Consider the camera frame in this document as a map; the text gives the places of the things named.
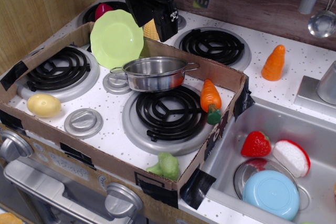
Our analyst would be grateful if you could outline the back left black burner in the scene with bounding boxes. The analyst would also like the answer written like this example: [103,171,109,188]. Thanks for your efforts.
[78,1,130,25]

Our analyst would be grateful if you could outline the hanging steel ladle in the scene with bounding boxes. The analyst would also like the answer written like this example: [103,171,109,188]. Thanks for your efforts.
[308,0,335,38]

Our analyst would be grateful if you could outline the grey stove knob back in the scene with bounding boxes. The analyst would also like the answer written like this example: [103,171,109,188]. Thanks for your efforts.
[178,15,186,30]

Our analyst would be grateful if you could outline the front left black burner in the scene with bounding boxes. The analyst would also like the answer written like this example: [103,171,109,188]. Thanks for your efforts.
[16,46,100,103]

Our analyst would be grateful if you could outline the steel bowl in sink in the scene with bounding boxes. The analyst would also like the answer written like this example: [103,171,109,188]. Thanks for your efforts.
[233,158,299,200]

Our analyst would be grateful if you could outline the grey stove knob front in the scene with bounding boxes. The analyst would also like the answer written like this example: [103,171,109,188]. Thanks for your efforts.
[64,108,103,139]

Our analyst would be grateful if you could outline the grey stove knob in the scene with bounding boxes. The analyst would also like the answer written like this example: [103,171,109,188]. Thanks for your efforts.
[64,108,103,139]
[178,15,186,30]
[102,72,132,95]

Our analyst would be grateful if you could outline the red toy pepper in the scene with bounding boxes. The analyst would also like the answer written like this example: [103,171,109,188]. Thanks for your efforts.
[95,3,113,21]

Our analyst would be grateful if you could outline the light green plastic plate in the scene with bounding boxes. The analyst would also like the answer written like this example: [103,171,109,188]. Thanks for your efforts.
[90,9,144,69]

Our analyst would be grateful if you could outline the orange toy carrot green stem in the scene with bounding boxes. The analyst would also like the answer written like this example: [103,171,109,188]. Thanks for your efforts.
[200,79,222,125]

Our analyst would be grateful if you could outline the silver oven knob right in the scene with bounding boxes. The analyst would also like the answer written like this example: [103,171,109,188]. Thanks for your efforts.
[104,183,143,219]

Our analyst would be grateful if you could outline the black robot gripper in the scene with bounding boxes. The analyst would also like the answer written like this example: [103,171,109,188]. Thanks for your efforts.
[125,0,178,42]

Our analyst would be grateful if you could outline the yellow toy potato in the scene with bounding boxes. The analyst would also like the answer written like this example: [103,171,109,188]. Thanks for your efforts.
[27,94,61,118]

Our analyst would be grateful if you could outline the small steel pot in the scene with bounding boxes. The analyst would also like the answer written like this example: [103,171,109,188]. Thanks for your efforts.
[110,56,200,92]

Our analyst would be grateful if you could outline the red toy strawberry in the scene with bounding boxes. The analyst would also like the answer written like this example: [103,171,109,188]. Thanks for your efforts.
[240,131,271,157]

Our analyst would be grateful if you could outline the silver oven knob left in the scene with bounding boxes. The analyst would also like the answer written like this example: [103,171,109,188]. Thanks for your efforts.
[1,130,34,162]

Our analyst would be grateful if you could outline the orange toy carrot cone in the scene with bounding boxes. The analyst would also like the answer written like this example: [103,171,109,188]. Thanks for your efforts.
[261,45,286,81]

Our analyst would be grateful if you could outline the silver oven knob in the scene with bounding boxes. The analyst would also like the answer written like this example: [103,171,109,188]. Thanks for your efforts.
[104,183,143,219]
[1,130,34,162]

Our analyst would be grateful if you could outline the silver oven door handle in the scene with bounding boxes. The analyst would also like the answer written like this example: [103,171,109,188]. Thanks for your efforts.
[4,161,137,223]

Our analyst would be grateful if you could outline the brown cardboard fence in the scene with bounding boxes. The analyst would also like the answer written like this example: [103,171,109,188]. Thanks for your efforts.
[1,23,254,209]

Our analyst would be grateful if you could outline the light blue plastic plate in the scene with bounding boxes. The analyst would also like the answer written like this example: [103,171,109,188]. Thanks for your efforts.
[242,170,300,220]

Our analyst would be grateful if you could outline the grey stove knob centre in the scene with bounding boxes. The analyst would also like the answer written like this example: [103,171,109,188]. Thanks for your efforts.
[102,72,132,95]

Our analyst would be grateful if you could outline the red white toy radish slice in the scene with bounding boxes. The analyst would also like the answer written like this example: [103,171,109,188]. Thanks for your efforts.
[272,140,311,178]

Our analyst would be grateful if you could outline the steel toy sink basin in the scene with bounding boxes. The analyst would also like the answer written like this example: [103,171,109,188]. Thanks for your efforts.
[202,98,335,223]

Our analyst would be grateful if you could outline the green toy broccoli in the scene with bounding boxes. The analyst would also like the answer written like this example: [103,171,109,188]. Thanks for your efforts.
[146,152,179,181]

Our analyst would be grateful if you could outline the yellow toy corn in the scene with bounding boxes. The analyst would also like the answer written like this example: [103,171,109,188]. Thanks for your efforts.
[143,19,160,40]

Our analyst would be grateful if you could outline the back right black burner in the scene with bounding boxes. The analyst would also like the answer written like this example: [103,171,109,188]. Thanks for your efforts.
[174,27,251,71]

